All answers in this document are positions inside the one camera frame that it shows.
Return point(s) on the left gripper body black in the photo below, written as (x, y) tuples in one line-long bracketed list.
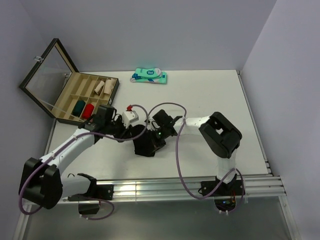
[(117, 129)]

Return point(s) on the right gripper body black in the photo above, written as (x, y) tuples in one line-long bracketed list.
[(161, 134)]

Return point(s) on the black sock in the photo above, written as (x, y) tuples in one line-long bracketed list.
[(148, 143)]

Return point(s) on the dark green patterned sock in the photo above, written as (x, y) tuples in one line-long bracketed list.
[(78, 108)]

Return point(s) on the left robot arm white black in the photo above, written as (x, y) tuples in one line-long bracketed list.
[(41, 181)]

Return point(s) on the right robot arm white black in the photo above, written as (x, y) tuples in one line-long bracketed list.
[(222, 137)]

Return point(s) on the mint green folded socks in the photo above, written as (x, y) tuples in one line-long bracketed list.
[(152, 75)]

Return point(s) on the red rolled sock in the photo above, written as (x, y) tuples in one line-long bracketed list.
[(88, 111)]

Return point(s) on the beige rolled sock right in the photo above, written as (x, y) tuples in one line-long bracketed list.
[(109, 85)]

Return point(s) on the beige rolled sock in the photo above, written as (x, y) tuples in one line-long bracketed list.
[(99, 87), (109, 85)]

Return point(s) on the beige rolled sock left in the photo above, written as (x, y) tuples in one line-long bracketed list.
[(99, 87)]

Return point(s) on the black wooden organizer box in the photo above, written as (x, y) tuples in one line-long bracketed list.
[(55, 84)]

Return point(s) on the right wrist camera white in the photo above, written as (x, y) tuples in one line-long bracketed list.
[(150, 124)]

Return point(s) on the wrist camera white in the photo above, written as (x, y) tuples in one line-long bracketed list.
[(150, 124), (129, 116)]

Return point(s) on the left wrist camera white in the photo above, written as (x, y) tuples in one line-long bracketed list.
[(129, 116)]

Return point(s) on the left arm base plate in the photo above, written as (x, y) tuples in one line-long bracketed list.
[(99, 192)]

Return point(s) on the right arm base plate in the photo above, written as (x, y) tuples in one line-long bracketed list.
[(222, 191)]

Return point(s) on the aluminium frame rail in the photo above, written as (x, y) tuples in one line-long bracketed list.
[(172, 190)]

